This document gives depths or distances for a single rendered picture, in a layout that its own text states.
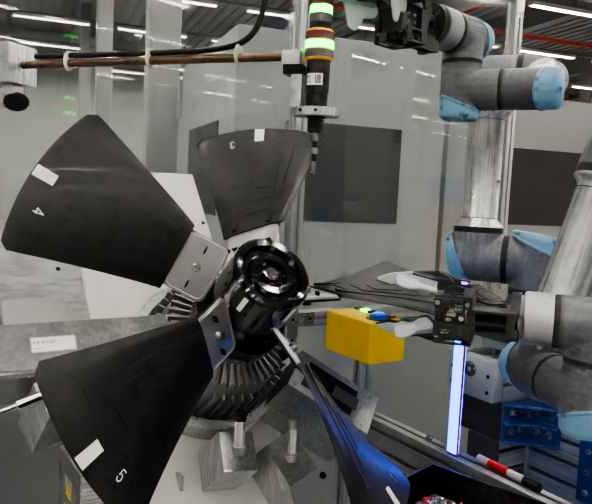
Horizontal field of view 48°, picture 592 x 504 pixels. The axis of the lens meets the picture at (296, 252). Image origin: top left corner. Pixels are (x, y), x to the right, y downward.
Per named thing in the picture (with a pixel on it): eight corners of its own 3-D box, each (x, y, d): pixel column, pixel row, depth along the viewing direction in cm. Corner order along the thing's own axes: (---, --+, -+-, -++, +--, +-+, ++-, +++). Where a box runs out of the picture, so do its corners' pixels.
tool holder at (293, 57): (273, 113, 100) (276, 46, 99) (291, 119, 106) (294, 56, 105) (329, 113, 96) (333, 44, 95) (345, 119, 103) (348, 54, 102)
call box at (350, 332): (323, 354, 153) (326, 309, 152) (358, 350, 159) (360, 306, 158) (367, 372, 140) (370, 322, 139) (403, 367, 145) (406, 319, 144)
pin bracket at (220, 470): (197, 452, 103) (218, 431, 97) (230, 451, 106) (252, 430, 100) (201, 492, 100) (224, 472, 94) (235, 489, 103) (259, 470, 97)
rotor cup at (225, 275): (174, 294, 100) (205, 244, 90) (247, 266, 109) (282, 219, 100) (226, 375, 96) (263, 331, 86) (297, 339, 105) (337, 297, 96)
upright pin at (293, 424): (282, 458, 102) (284, 417, 101) (293, 456, 103) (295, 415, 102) (289, 463, 100) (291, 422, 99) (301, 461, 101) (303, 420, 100)
